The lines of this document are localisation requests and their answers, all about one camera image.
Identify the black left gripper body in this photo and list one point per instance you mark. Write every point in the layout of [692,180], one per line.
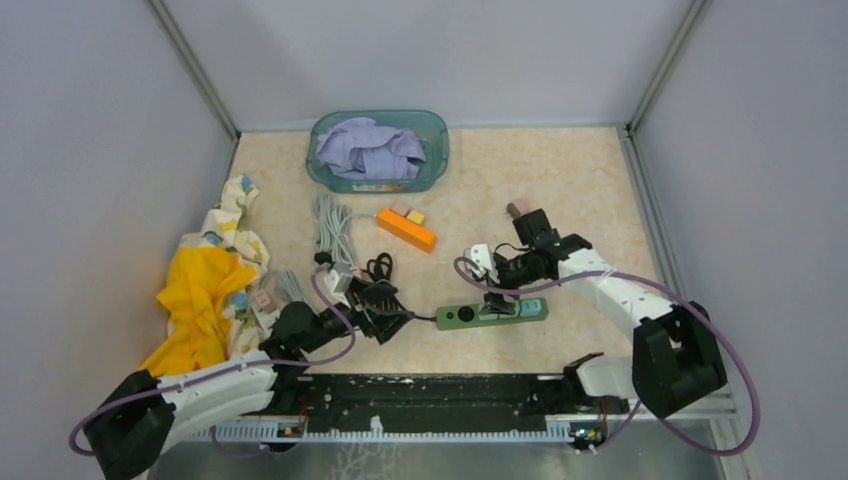
[353,301]

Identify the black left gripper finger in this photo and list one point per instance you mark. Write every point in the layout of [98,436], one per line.
[385,324]
[380,295]

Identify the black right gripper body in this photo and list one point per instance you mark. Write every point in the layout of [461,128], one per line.
[518,271]

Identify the green power strip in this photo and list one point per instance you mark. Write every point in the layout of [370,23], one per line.
[469,316]

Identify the pink usb plug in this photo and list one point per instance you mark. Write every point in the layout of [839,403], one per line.
[517,208]

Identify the light green usb plug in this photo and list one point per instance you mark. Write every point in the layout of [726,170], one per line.
[486,314]

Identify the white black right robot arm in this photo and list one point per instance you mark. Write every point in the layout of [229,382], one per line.
[675,359]

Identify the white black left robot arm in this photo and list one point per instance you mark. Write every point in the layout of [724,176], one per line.
[145,415]

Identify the teal usb plug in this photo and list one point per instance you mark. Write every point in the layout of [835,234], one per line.
[531,307]

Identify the orange power strip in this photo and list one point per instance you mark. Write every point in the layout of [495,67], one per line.
[406,230]

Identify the purple cloth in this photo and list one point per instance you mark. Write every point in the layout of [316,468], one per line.
[360,149]

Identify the yellow patterned cloth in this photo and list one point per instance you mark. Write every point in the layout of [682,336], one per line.
[208,288]

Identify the teal plastic basin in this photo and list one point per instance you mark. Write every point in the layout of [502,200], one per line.
[432,133]

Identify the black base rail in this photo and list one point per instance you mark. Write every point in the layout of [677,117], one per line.
[442,404]

